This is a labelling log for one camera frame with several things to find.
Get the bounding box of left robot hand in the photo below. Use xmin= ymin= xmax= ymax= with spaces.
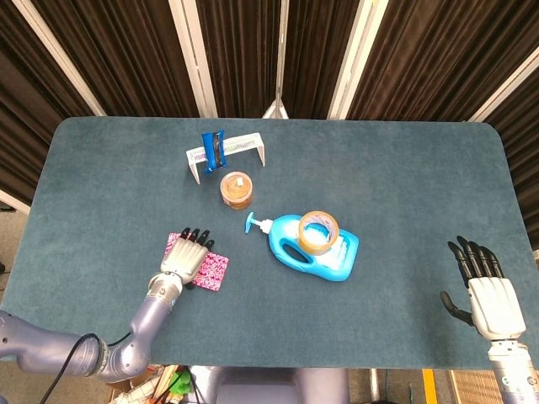
xmin=160 ymin=226 xmax=216 ymax=292

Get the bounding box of green toy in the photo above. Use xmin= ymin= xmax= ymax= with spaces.
xmin=169 ymin=365 xmax=193 ymax=397

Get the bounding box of blue felt table mat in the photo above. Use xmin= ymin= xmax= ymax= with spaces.
xmin=0 ymin=116 xmax=532 ymax=372

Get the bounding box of cardboard box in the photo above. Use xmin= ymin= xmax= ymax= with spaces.
xmin=107 ymin=364 xmax=166 ymax=404

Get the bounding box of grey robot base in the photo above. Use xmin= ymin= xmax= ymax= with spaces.
xmin=189 ymin=364 xmax=351 ymax=404

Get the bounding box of white plastic rack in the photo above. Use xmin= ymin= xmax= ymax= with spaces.
xmin=185 ymin=131 xmax=266 ymax=185

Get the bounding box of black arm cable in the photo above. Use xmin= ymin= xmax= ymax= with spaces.
xmin=40 ymin=331 xmax=132 ymax=404

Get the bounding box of blue snack packet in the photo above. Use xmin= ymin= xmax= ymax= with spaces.
xmin=200 ymin=130 xmax=228 ymax=175

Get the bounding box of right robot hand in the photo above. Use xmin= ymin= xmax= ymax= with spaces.
xmin=440 ymin=235 xmax=527 ymax=341

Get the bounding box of woven brown basket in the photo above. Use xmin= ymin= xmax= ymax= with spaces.
xmin=448 ymin=369 xmax=503 ymax=404

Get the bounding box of brown packing tape roll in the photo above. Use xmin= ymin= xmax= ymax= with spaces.
xmin=297 ymin=210 xmax=340 ymax=256

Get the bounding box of white frame post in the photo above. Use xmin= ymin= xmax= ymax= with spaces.
xmin=327 ymin=0 xmax=389 ymax=120
xmin=168 ymin=0 xmax=219 ymax=119
xmin=467 ymin=45 xmax=539 ymax=123
xmin=11 ymin=0 xmax=107 ymax=118

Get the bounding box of thin white centre pole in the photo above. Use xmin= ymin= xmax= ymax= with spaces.
xmin=261 ymin=0 xmax=292 ymax=120

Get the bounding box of round brown jar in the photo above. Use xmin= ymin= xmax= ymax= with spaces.
xmin=219 ymin=170 xmax=255 ymax=210

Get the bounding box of dark brown curtain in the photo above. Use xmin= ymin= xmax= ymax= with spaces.
xmin=345 ymin=0 xmax=539 ymax=253
xmin=0 ymin=0 xmax=99 ymax=207
xmin=285 ymin=0 xmax=368 ymax=120
xmin=196 ymin=0 xmax=282 ymax=119
xmin=31 ymin=0 xmax=200 ymax=118

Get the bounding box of blue pump detergent bottle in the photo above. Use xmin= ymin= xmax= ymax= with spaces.
xmin=243 ymin=211 xmax=360 ymax=282

